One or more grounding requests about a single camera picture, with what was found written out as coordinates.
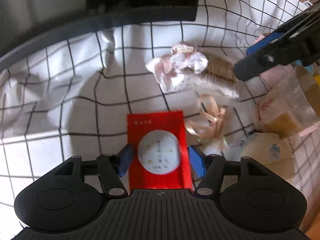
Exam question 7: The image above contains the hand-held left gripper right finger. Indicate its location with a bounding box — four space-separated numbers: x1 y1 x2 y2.
189 146 270 198

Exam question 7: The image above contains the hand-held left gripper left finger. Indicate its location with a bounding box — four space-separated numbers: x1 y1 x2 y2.
54 144 134 198

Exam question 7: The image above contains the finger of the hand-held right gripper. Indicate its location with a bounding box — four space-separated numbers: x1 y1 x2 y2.
246 4 320 55
234 27 320 82

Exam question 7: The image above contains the red packet with white circle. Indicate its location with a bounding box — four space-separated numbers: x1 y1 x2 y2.
126 110 194 190

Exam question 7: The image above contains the beige satin ribbon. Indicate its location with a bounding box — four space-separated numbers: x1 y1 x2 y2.
185 94 228 153

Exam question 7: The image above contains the clear plastic jar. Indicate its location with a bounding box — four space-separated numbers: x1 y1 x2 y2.
255 67 317 138

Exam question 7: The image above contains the beige knitted cloth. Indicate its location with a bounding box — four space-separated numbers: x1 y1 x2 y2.
192 56 240 100

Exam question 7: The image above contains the clear plastic bag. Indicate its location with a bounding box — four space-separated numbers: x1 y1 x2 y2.
225 131 295 180

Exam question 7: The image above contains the pink lace cloth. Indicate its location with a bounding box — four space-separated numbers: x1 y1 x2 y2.
145 41 209 93

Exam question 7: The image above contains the white black checkered tablecloth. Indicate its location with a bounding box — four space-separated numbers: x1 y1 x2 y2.
0 0 320 230

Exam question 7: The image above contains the black computer monitor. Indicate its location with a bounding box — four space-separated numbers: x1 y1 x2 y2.
0 0 202 64

